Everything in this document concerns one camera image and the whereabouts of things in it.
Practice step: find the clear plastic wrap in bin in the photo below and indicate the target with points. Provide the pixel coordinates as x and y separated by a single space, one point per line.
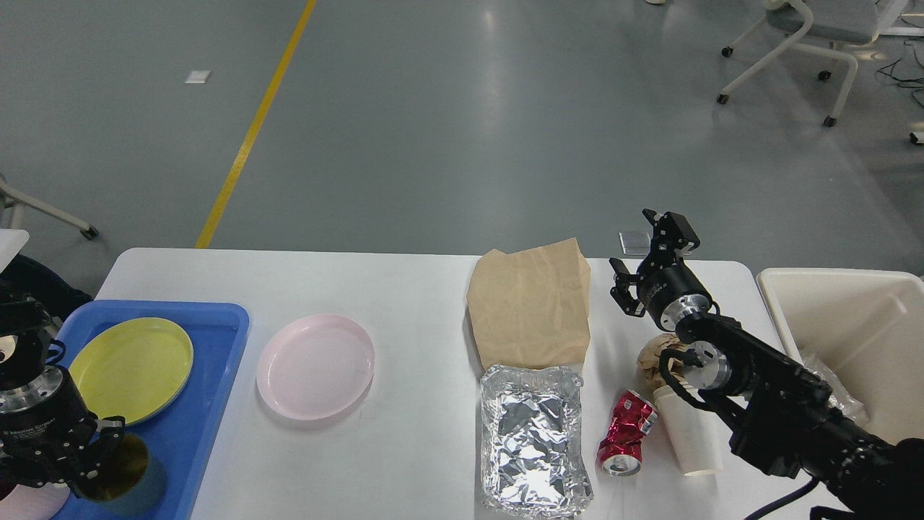
840 397

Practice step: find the brown paper bag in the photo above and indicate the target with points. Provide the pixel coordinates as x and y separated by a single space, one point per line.
531 309

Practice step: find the white paper cup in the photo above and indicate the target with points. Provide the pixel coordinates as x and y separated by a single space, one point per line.
692 432

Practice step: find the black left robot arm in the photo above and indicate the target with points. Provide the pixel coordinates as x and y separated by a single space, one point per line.
27 345

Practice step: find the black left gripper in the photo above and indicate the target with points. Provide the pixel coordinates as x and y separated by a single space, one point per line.
41 420

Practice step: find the pink mug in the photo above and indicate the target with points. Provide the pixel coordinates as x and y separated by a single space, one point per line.
22 502

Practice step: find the crumpled brown paper ball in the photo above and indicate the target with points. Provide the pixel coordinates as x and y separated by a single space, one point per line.
648 359

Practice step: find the crushed red soda can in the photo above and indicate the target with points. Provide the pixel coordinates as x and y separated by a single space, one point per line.
619 454

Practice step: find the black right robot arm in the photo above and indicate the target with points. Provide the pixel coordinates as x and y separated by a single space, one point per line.
778 412

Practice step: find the aluminium foil tray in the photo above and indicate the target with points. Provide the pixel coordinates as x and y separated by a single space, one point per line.
531 451

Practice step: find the pink plastic plate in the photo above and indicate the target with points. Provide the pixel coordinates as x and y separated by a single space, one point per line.
316 367

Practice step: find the beige plastic bin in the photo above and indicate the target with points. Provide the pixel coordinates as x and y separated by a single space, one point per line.
865 325

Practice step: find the person leg dark trousers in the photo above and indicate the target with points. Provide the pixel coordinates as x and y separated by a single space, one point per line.
27 275

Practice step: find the white chair leg left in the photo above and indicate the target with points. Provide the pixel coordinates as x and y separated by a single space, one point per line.
17 202

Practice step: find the yellow plastic plate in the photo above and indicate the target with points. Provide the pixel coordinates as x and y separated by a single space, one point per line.
134 369

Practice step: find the blue plastic tray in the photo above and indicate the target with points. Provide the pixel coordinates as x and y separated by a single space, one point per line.
181 437

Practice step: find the white office chair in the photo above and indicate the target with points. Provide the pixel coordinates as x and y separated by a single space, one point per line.
822 28

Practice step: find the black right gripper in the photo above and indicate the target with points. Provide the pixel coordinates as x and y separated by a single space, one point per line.
667 289

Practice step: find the silver floor socket plate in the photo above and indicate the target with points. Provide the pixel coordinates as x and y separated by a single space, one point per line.
634 243

